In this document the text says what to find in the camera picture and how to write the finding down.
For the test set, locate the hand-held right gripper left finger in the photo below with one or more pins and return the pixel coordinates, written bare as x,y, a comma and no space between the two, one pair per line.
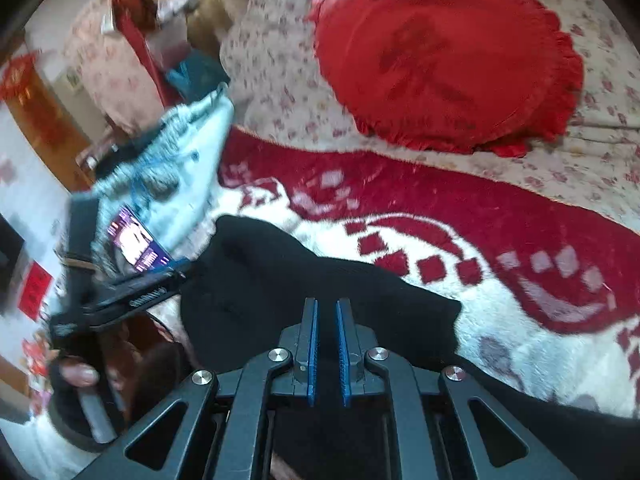
311,360

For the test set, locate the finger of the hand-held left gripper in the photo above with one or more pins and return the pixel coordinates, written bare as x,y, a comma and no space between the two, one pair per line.
145,292

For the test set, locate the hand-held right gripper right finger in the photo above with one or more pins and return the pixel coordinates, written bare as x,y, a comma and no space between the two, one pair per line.
344,360

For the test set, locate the black pants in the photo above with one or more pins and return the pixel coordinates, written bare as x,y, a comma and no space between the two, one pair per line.
280,280

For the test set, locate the person's left hand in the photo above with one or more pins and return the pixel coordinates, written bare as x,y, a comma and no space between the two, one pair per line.
77,375

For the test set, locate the smartphone with lit screen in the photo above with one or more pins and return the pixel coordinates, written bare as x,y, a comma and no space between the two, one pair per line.
137,240

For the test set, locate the wooden door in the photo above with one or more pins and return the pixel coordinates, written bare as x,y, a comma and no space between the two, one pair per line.
42,110

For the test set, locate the light blue knit garment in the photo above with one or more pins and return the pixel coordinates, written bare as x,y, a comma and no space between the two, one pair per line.
200,145

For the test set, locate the floral armchair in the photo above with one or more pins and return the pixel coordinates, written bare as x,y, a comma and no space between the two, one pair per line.
110,75

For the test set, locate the teal cloth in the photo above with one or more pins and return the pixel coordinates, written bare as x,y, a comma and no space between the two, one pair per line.
197,77

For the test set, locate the red and white blanket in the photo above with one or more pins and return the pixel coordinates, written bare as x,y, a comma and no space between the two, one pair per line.
490,220

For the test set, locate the red cloth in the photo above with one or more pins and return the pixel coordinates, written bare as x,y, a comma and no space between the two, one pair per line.
137,45

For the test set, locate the floral sofa cover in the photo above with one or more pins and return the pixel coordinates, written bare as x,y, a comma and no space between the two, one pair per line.
280,45

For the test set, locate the red ruffled round pillow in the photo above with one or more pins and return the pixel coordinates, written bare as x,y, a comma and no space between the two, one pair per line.
445,60

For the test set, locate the red paper wall decoration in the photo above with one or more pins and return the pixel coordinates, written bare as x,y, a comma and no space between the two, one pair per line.
36,292

